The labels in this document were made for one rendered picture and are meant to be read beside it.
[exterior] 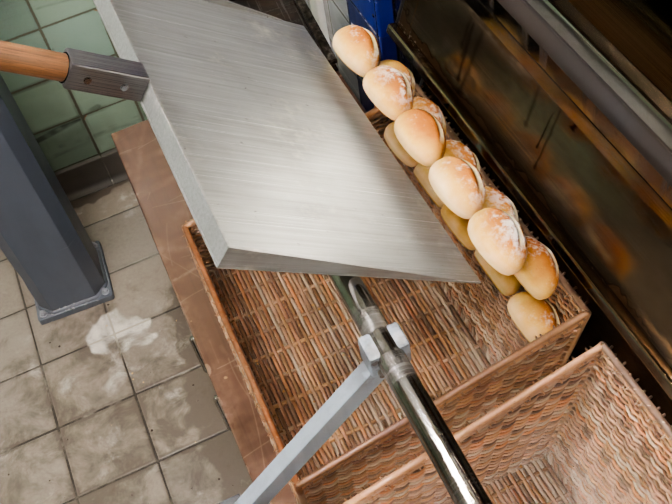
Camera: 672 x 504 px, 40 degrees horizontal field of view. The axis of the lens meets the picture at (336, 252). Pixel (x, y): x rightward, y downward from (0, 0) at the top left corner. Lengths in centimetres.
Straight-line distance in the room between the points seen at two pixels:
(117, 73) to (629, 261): 66
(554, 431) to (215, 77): 73
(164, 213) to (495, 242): 92
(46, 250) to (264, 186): 142
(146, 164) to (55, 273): 56
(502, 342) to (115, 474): 109
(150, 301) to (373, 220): 150
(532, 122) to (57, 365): 155
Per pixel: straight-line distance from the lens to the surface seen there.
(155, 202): 193
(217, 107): 113
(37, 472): 238
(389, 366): 92
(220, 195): 98
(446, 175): 122
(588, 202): 126
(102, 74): 103
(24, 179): 222
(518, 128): 136
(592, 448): 141
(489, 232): 116
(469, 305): 162
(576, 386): 137
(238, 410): 161
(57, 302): 255
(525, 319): 136
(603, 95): 80
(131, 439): 232
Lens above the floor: 197
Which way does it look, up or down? 52 degrees down
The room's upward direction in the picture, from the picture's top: 12 degrees counter-clockwise
